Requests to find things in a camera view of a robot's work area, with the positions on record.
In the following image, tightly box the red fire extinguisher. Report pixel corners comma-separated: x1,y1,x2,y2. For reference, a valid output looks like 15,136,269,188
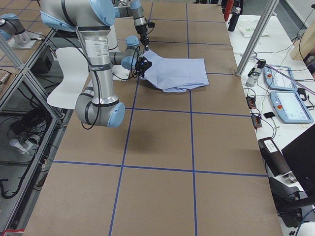
223,0,234,22

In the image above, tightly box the clear plastic bottle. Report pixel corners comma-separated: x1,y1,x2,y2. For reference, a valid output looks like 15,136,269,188
246,59,266,87

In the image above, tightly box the black box with label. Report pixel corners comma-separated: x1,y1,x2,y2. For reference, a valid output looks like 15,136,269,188
258,137,291,176

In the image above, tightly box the lower teach pendant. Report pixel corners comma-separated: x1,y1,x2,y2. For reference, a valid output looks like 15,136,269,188
270,91,314,124

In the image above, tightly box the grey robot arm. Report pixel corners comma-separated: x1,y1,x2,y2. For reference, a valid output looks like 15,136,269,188
40,0,154,127
112,0,156,51

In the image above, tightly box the blue striped button shirt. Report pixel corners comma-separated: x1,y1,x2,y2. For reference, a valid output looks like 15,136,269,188
142,50,209,92

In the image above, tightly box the black cable bundle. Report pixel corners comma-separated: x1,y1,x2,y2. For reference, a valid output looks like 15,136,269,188
7,108,54,153

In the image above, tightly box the black water bottle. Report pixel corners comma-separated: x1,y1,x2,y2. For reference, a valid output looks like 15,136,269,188
228,7,241,32

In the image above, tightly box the teach pendant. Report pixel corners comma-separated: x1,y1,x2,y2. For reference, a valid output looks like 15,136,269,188
263,66,297,91
270,91,314,124

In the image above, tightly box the black monitor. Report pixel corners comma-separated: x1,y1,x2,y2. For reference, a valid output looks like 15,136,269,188
282,125,315,196

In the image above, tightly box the white chair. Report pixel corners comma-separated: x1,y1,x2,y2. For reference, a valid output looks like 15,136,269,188
47,47,89,110

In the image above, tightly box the upper teach pendant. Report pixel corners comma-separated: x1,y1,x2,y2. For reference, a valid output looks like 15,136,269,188
263,66,297,91

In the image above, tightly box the grey aluminium frame post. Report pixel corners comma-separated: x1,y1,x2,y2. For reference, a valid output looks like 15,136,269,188
235,0,279,77

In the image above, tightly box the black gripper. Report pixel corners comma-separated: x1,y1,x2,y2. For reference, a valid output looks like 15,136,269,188
135,22,156,51
135,57,152,77

